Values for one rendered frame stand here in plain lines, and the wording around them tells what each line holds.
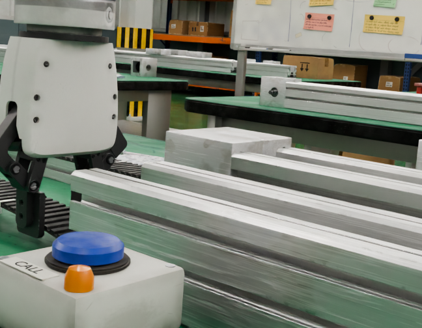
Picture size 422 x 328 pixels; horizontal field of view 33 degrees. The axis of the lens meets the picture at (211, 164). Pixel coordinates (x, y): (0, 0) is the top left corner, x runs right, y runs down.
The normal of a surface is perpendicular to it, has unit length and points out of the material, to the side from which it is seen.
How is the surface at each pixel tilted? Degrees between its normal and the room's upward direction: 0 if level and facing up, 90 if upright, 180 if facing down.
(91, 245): 3
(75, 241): 3
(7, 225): 0
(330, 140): 90
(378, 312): 90
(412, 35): 90
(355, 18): 90
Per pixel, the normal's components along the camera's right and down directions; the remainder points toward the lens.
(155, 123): 0.75, 0.16
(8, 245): 0.07, -0.98
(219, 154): -0.66, 0.08
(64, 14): 0.18, 0.18
